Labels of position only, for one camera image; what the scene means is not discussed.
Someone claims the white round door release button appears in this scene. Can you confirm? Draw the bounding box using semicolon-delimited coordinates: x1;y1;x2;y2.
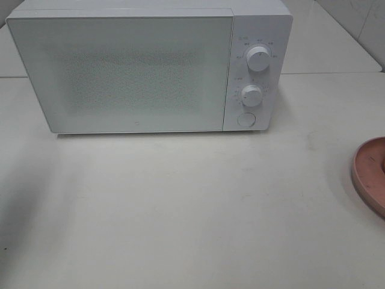
237;113;256;128

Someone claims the white microwave knob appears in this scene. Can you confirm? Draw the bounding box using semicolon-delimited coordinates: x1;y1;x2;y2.
245;45;271;72
241;85;263;107

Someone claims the white microwave door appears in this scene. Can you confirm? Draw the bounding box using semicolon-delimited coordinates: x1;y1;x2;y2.
8;17;232;134

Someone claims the white microwave oven body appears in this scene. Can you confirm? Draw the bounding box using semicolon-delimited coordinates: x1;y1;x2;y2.
6;1;293;133

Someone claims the pink round plate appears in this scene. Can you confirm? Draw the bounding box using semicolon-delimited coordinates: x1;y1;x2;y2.
351;137;384;219

